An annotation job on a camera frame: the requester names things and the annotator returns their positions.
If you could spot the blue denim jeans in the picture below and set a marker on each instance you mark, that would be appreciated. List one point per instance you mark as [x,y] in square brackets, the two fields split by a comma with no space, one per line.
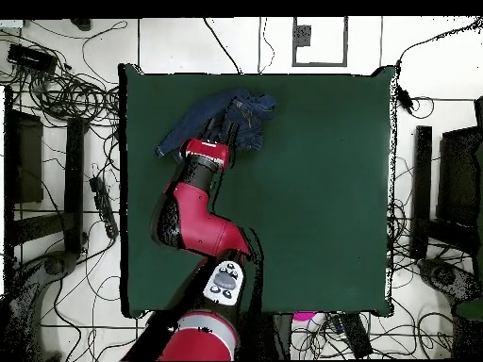
[249,120]

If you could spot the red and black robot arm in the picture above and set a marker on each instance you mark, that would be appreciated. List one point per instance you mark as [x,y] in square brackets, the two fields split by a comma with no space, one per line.
[196,222]

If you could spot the dark green table cloth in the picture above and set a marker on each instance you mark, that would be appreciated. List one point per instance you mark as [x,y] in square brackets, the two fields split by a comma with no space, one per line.
[320,169]

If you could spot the black power strip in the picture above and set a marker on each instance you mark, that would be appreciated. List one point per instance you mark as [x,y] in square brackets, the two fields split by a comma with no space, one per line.
[356,335]
[103,207]

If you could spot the small grey square plate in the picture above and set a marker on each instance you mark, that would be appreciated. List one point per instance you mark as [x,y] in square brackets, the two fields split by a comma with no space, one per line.
[303,36]

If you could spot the small black floor object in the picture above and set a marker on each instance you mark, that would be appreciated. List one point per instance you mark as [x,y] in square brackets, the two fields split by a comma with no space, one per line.
[81,24]

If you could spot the black power adapter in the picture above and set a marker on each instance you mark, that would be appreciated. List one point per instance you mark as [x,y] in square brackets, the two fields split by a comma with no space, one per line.
[406,100]

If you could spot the black stand leg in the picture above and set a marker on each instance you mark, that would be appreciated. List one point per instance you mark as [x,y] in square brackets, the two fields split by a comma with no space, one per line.
[445,277]
[56,264]

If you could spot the pink object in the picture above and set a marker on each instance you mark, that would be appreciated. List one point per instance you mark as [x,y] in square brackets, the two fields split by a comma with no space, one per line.
[303,316]

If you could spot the black electronics box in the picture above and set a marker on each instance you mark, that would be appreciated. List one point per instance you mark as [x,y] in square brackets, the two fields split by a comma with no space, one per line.
[30,58]

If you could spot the black upright bar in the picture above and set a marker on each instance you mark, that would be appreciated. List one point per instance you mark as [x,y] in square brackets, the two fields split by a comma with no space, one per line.
[422,181]

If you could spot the black panel stand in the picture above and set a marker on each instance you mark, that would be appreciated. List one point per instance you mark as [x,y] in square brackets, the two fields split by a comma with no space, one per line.
[458,177]

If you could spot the green round object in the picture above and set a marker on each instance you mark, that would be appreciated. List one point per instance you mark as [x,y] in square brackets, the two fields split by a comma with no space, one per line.
[471,310]

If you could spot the grey square floor frame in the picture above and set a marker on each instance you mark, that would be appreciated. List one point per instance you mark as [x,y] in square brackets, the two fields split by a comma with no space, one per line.
[320,64]

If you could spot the black metal stand frame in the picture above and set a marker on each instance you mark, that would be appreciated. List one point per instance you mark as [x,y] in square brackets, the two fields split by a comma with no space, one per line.
[73,169]

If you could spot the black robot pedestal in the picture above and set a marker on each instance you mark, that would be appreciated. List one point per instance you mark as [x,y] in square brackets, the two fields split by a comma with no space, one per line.
[271,335]

